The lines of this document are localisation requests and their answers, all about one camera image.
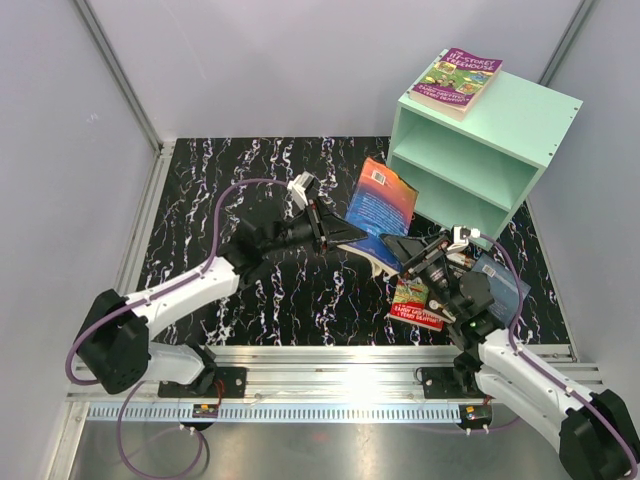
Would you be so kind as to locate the black marbled table mat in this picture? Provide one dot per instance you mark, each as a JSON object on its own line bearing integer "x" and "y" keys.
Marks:
{"x": 300, "y": 298}

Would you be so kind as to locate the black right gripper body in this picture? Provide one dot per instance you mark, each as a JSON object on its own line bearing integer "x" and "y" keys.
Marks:
{"x": 429, "y": 267}

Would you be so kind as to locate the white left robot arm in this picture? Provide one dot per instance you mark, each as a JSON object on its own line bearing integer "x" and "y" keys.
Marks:
{"x": 117, "y": 338}

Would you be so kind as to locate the mint green wooden shelf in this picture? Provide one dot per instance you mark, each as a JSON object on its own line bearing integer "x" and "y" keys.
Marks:
{"x": 478, "y": 171}

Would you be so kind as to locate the aluminium mounting rail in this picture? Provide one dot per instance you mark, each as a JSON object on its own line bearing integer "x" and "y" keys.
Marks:
{"x": 320, "y": 374}

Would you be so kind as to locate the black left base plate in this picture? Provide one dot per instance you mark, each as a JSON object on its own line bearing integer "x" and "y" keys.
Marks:
{"x": 228, "y": 382}

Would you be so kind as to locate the black paperback book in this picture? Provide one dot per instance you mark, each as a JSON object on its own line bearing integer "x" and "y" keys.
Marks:
{"x": 462, "y": 260}

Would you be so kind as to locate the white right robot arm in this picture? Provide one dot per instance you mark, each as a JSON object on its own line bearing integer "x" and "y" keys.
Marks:
{"x": 592, "y": 432}

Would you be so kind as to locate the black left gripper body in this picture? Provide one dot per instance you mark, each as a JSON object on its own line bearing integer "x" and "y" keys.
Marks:
{"x": 301, "y": 231}

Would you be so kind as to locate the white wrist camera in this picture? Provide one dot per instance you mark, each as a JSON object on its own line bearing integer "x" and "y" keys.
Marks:
{"x": 304, "y": 189}
{"x": 462, "y": 236}

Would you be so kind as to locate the white slotted cable duct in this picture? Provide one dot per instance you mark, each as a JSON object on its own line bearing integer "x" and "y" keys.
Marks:
{"x": 438, "y": 413}

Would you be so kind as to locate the right control board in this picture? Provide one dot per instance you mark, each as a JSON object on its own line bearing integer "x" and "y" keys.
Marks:
{"x": 475, "y": 416}

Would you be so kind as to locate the right aluminium frame post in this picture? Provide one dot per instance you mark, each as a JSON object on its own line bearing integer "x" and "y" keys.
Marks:
{"x": 579, "y": 19}

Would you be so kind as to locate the left control board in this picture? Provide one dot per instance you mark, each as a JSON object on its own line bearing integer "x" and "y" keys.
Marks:
{"x": 205, "y": 411}

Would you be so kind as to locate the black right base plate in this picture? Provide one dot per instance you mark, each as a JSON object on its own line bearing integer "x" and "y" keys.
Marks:
{"x": 451, "y": 383}

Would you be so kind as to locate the blue orange sunset book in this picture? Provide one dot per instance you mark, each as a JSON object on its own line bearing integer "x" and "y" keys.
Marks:
{"x": 382, "y": 203}

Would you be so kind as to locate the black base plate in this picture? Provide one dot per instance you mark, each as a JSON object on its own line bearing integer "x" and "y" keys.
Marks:
{"x": 228, "y": 382}
{"x": 451, "y": 383}

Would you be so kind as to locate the dark blue paperback book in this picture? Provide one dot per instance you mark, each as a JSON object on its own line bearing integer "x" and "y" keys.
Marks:
{"x": 502, "y": 287}

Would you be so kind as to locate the aluminium frame post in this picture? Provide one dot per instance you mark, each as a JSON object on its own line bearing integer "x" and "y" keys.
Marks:
{"x": 579, "y": 19}
{"x": 108, "y": 54}

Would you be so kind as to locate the control board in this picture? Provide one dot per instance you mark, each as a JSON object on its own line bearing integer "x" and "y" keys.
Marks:
{"x": 475, "y": 416}
{"x": 205, "y": 411}

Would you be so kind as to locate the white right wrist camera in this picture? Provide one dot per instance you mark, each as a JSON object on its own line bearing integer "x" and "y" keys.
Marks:
{"x": 462, "y": 236}

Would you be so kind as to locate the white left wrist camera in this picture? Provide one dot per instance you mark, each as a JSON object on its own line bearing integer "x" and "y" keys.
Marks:
{"x": 304, "y": 189}

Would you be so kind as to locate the red treehouse book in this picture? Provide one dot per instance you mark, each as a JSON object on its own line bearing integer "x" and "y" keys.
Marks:
{"x": 409, "y": 305}

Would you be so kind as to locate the purple treehouse book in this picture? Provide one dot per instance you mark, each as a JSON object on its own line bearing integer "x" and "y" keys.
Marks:
{"x": 454, "y": 83}

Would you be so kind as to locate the left aluminium frame post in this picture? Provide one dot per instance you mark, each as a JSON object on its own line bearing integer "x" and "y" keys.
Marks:
{"x": 108, "y": 54}

